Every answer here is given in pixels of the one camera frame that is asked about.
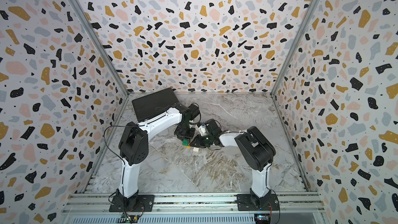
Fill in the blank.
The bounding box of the black briefcase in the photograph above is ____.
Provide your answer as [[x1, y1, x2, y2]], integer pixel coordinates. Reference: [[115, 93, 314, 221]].
[[132, 88, 179, 122]]

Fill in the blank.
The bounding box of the aluminium mounting rail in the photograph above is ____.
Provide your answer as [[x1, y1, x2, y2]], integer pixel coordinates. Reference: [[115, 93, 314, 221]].
[[61, 192, 329, 224]]

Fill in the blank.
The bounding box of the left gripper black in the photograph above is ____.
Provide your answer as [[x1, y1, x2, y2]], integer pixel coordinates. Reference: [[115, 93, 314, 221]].
[[176, 123, 198, 143]]

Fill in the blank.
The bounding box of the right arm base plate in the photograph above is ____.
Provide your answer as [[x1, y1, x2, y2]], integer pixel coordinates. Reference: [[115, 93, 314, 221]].
[[236, 194, 280, 211]]

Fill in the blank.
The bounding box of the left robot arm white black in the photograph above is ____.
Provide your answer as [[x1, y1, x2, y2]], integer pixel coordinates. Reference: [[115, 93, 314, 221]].
[[116, 103, 201, 203]]

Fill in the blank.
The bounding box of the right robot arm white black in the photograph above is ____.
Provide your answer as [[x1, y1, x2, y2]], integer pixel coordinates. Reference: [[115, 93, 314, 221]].
[[190, 119, 276, 210]]

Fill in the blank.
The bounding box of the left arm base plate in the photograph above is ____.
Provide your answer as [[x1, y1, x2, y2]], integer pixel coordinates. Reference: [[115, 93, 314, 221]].
[[109, 195, 155, 213]]

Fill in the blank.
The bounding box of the green lego brick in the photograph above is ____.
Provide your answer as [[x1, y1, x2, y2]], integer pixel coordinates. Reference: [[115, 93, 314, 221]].
[[182, 140, 190, 147]]

